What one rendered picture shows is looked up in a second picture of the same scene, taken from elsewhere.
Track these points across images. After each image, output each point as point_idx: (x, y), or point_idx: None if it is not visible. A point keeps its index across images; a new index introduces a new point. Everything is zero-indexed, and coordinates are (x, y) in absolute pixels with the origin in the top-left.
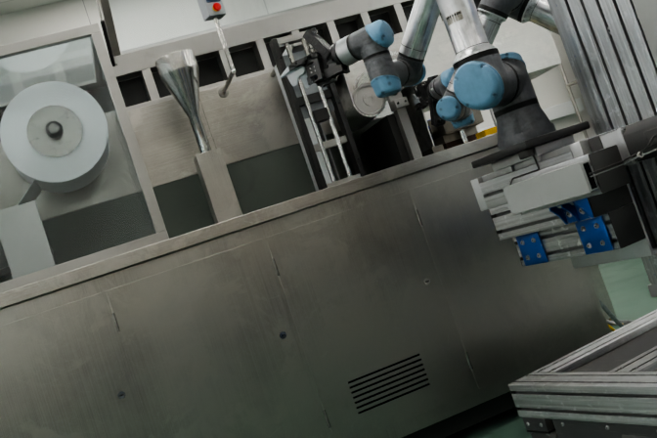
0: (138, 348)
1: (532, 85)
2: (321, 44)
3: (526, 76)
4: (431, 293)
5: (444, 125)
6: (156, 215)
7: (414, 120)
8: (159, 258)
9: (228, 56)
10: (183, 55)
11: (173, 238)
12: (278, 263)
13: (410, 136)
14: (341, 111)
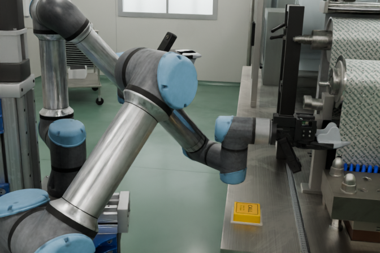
0: None
1: (52, 156)
2: (158, 47)
3: (49, 147)
4: None
5: (322, 179)
6: (251, 91)
7: (373, 155)
8: None
9: None
10: None
11: (237, 107)
12: None
13: (311, 160)
14: (281, 94)
